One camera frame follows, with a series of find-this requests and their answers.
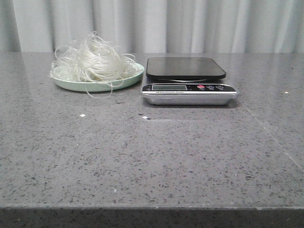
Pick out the white vermicelli noodle bundle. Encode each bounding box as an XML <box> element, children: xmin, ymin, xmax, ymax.
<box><xmin>49</xmin><ymin>31</ymin><xmax>137</xmax><ymax>99</ymax></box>

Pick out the black silver kitchen scale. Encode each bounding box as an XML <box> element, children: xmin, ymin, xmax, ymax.
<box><xmin>142</xmin><ymin>57</ymin><xmax>238</xmax><ymax>105</ymax></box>

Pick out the light green round plate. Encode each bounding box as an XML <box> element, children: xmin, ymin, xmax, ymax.
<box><xmin>53</xmin><ymin>63</ymin><xmax>144</xmax><ymax>92</ymax></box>

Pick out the white pleated curtain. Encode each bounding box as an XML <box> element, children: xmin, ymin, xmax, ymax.
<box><xmin>0</xmin><ymin>0</ymin><xmax>304</xmax><ymax>53</ymax></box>

